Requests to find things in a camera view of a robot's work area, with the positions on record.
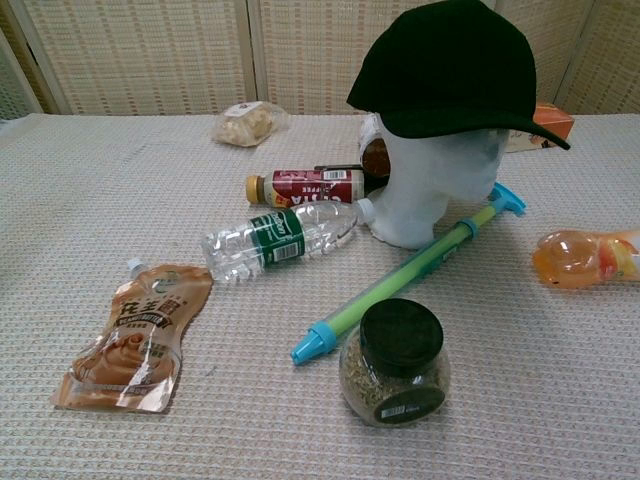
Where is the black baseball cap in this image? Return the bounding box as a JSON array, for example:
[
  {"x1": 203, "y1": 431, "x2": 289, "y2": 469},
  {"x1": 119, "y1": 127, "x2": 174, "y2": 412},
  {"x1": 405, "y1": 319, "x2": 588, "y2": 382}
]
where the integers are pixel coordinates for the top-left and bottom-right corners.
[{"x1": 346, "y1": 0, "x2": 572, "y2": 151}]

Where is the white foam mannequin head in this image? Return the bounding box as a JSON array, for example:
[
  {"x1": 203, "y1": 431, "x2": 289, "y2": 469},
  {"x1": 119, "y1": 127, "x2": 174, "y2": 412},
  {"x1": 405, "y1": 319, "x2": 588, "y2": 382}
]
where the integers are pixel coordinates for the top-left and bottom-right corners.
[{"x1": 369, "y1": 112, "x2": 511, "y2": 249}]

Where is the clear water bottle green label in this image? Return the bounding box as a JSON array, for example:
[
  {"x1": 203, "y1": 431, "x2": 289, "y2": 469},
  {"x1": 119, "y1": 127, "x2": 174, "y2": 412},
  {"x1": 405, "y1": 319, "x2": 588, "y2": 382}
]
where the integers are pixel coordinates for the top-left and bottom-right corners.
[{"x1": 200, "y1": 197, "x2": 375, "y2": 285}]

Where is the red label coffee bottle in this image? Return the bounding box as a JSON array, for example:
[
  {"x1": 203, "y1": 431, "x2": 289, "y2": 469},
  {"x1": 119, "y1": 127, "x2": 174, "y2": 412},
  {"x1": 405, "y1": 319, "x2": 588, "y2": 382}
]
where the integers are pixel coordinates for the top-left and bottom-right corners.
[{"x1": 244, "y1": 168, "x2": 368, "y2": 208}]

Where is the green and blue water pump toy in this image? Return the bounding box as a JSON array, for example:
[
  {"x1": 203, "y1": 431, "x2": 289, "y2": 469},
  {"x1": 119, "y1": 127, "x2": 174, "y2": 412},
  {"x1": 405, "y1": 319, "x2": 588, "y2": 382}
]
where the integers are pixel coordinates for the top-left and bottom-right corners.
[{"x1": 290, "y1": 182, "x2": 530, "y2": 367}]

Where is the brown bottle white label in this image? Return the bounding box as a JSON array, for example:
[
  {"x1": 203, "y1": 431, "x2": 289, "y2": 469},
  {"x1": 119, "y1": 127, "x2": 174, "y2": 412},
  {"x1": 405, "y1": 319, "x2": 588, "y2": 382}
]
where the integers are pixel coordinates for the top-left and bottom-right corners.
[{"x1": 358, "y1": 113, "x2": 392, "y2": 180}]

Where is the glass spice jar black lid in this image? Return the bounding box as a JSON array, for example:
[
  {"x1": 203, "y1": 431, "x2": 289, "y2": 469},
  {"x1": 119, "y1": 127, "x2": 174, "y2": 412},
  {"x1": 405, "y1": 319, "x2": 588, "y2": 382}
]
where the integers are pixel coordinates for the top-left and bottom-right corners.
[{"x1": 338, "y1": 298, "x2": 451, "y2": 428}]

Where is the clear bag of snacks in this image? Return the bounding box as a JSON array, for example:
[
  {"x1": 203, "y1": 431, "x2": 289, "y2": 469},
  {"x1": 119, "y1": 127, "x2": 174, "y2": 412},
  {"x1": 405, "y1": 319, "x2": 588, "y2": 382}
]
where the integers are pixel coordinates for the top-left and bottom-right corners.
[{"x1": 208, "y1": 100, "x2": 290, "y2": 148}]

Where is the beige woven table cloth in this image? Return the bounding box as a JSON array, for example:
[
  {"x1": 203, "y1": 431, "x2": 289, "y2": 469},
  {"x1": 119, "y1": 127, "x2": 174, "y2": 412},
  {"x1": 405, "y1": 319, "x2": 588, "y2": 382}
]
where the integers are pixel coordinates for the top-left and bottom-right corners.
[{"x1": 0, "y1": 112, "x2": 640, "y2": 480}]

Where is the brown peanut butter pouch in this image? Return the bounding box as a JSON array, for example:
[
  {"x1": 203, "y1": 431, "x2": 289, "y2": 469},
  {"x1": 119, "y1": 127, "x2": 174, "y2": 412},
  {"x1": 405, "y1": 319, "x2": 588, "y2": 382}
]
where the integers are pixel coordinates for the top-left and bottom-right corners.
[{"x1": 48, "y1": 257, "x2": 215, "y2": 414}]

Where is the woven folding screen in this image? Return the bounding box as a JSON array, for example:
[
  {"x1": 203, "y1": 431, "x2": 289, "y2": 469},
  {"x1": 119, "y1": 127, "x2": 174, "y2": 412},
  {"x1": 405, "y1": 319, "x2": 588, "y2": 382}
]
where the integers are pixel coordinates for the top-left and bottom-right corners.
[{"x1": 0, "y1": 0, "x2": 640, "y2": 124}]

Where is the orange juice bottle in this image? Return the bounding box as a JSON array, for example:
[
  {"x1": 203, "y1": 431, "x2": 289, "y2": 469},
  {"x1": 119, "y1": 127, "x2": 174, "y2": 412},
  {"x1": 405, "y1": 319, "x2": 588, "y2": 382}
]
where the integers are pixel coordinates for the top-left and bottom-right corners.
[{"x1": 531, "y1": 228, "x2": 640, "y2": 290}]

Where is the orange cardboard box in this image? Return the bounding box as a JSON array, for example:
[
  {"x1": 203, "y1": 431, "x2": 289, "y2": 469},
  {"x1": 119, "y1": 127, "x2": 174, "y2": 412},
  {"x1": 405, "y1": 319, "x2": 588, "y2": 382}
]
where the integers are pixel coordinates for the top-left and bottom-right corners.
[{"x1": 504, "y1": 101, "x2": 576, "y2": 154}]

